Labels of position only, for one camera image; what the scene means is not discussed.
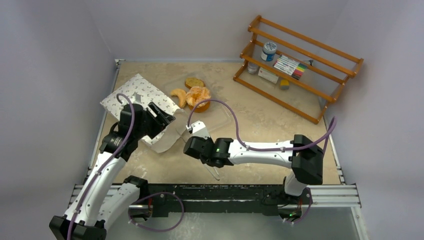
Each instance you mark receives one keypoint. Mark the fake orange bread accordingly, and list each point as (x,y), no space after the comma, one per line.
(197,94)

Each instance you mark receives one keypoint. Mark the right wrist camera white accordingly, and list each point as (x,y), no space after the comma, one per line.
(198,129)

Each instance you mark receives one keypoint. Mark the white patterned paper bag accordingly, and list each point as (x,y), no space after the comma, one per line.
(150,93)

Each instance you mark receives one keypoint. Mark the metal tongs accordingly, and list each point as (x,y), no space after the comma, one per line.
(185,135)

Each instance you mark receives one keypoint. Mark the white jar blue label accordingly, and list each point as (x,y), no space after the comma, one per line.
(269,50)

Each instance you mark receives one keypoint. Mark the fake bread slice brown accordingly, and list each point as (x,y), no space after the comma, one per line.
(193,82)

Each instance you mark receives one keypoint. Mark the white card box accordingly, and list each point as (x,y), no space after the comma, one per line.
(267,75)

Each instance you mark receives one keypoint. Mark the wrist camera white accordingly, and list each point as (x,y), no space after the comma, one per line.
(198,129)
(137,99)

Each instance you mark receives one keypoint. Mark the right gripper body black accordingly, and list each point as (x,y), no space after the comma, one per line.
(191,147)

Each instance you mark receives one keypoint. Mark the fake croissant tan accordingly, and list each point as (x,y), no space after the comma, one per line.
(181,95)

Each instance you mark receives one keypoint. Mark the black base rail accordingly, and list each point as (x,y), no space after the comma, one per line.
(159,200)

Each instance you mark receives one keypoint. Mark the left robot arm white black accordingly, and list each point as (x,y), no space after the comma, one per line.
(91,214)

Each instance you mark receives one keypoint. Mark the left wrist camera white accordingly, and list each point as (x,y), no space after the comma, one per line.
(137,99)

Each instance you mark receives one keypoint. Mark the yellow grey sponge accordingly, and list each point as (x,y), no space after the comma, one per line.
(284,84)

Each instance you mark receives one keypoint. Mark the pack of coloured markers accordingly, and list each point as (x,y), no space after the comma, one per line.
(290,67)

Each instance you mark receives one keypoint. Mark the orange wooden shelf rack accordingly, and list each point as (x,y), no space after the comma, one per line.
(253,50)

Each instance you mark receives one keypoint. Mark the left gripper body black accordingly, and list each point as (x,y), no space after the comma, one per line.
(152,127)

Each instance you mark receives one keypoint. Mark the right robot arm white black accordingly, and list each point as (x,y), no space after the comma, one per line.
(300,155)

